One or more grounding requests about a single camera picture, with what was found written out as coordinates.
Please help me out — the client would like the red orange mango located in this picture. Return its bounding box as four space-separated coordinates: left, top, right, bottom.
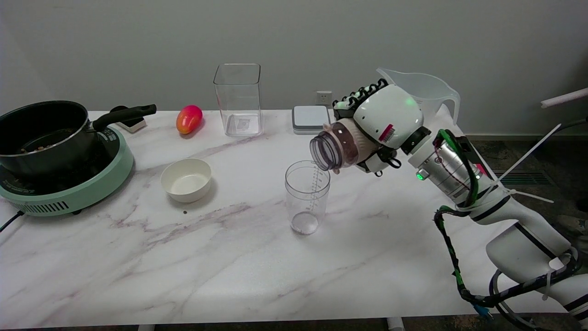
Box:
176 105 204 135

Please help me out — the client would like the white zip tie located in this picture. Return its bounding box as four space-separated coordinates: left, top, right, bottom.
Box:
496 123 562 204

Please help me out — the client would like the white padded tube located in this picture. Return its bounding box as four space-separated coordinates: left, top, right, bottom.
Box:
541 87 588 109

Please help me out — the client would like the white ceramic bowl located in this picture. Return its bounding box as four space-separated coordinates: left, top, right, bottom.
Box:
160 158 213 204

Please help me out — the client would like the black green robot cable bundle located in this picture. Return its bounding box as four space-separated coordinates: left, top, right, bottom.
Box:
434 129 583 319

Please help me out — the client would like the white grey kitchen scale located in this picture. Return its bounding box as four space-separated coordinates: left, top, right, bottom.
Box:
292 105 333 135

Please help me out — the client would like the floor vent grille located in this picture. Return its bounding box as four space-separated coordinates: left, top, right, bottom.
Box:
498 170 552 186

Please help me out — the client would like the black cooker power cord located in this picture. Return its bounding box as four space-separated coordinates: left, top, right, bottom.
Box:
0 211 23 233

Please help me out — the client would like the transparent plastic pitcher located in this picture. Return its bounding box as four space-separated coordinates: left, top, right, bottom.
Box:
376 68 461 127

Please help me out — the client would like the green induction cooker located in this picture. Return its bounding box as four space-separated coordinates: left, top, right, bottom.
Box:
0 125 135 217

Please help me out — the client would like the black chair leg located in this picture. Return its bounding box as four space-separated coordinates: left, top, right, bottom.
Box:
558 117 588 134

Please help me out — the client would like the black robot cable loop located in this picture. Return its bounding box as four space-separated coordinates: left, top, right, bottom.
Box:
488 269 545 331

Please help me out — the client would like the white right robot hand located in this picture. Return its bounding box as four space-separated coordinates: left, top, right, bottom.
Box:
332 78 432 177

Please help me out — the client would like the transparent measuring cup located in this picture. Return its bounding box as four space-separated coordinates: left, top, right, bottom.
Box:
285 160 331 236

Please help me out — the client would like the black saucepan with handle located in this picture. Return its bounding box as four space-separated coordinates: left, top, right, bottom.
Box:
0 100 157 177

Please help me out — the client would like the clear jar with cream sleeve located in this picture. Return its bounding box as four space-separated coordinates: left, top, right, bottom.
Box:
309 119 373 174

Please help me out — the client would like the square transparent storage container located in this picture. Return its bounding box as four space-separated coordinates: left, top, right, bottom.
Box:
213 63 264 137

